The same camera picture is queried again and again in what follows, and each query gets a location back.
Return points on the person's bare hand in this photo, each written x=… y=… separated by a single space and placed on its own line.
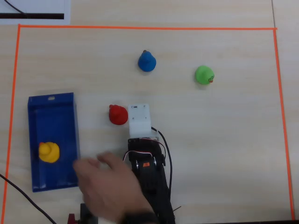
x=107 y=184

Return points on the yellow rubber duck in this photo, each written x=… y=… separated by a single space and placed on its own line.
x=49 y=152

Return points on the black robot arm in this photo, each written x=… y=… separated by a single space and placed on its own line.
x=149 y=182

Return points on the red rubber duck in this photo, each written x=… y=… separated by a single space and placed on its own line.
x=118 y=115

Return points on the blue plastic box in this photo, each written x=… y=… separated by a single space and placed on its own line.
x=56 y=121

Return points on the blue rubber duck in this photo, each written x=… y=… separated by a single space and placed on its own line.
x=146 y=61

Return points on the green rubber duck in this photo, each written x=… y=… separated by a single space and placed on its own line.
x=203 y=75

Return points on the red clamp knob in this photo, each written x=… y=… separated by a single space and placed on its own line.
x=71 y=219

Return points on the orange tape strip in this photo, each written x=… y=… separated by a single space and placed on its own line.
x=11 y=121
x=147 y=28
x=283 y=126

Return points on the white paper with black bar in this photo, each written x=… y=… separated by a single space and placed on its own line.
x=35 y=9

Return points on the black camera stand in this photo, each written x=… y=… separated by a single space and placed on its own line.
x=86 y=214

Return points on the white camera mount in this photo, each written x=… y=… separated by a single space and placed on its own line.
x=139 y=119

